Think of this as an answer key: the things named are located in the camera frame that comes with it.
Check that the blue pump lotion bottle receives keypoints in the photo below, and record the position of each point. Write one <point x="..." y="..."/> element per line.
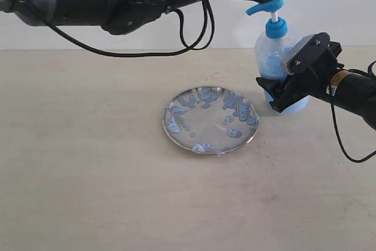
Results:
<point x="275" y="42"/>

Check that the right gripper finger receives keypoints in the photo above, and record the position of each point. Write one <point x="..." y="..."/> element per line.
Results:
<point x="305" y="53"/>
<point x="283" y="96"/>

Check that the round metal plate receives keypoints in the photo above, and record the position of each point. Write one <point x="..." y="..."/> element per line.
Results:
<point x="210" y="120"/>

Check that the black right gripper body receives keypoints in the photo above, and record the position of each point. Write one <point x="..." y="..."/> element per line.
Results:
<point x="317" y="76"/>

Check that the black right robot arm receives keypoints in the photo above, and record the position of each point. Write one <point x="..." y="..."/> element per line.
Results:
<point x="351" y="91"/>

